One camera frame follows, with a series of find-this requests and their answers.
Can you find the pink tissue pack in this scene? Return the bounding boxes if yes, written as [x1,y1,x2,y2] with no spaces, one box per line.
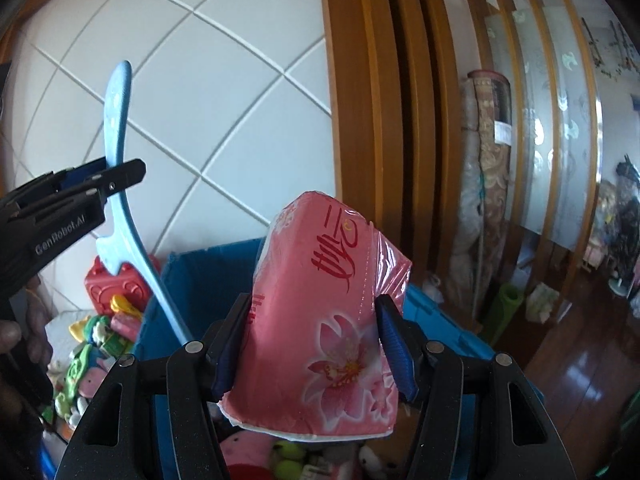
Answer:
[220,190,413,443]

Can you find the blue plastic shoehorn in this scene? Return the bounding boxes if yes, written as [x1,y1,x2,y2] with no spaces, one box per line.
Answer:
[95,60,196,346]

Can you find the small green white box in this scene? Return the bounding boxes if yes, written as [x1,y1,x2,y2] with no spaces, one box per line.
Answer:
[102,335,136,361]

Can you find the yellow green plush ball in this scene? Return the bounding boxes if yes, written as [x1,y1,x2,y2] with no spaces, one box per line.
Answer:
[271,442,306,476]

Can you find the pink cylindrical pack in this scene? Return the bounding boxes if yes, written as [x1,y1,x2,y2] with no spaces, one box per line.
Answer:
[111,314,143,338]

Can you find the green flower plush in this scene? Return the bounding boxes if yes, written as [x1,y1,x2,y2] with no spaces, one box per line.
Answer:
[82,315,113,346]

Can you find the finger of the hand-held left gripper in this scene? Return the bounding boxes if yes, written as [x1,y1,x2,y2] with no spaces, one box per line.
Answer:
[57,159,147,201]
[55,159,108,186]

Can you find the green rolled mat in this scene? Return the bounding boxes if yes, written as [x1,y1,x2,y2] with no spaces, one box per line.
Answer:
[487,282,526,346]

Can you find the round desktop white cloth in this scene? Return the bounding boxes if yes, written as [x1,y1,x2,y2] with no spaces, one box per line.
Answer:
[47,310,91,356]

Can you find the pink plush toy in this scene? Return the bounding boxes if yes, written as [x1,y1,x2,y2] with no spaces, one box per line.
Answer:
[220,432,273,480]

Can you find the red toy suitcase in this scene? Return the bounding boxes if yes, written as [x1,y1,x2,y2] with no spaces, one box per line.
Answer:
[84,255,161,326]

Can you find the blue plastic crate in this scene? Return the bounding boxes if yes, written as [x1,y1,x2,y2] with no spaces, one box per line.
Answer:
[135,237,501,480]

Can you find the hanging dark clothes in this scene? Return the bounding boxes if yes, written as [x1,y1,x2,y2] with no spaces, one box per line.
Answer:
[612,157,640,241]

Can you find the person's left hand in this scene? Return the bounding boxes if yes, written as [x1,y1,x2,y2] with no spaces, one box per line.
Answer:
[0,277,53,366]

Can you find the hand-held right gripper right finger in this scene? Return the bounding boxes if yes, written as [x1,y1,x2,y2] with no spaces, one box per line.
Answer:
[375,295,571,480]

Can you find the wooden slat partition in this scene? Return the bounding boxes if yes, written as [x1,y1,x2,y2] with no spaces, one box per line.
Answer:
[460,0,608,271]

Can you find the small white plush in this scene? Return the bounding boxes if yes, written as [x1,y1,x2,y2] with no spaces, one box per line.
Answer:
[357,445,388,478]

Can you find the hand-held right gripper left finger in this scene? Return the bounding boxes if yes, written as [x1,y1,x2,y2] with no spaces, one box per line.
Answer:
[70,292,252,480]

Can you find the rolled patterned carpet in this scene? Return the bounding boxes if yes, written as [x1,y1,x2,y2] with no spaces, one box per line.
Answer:
[450,70,516,321]

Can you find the pink pig plush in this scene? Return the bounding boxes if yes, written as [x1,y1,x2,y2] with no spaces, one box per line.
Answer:
[80,370,116,401]

